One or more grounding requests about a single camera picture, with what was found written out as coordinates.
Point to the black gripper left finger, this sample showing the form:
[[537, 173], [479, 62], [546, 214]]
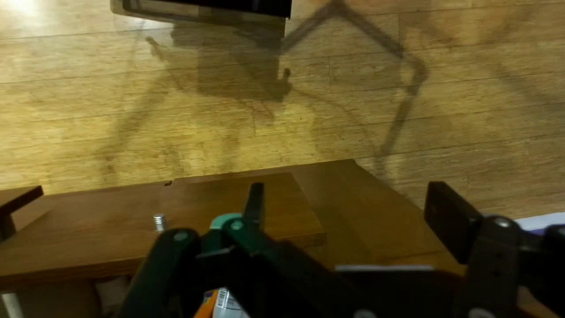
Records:
[[177, 270]]

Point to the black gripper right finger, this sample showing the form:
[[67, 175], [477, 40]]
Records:
[[494, 258]]

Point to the wooden drawer with orange packet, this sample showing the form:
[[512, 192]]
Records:
[[88, 229]]

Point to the wooden drawer with black clutter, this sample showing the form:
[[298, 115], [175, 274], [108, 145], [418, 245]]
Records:
[[14, 205]]

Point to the orange snack packet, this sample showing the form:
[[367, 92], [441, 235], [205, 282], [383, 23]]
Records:
[[221, 302]]

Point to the dark stand base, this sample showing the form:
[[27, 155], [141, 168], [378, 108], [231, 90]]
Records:
[[200, 9]]

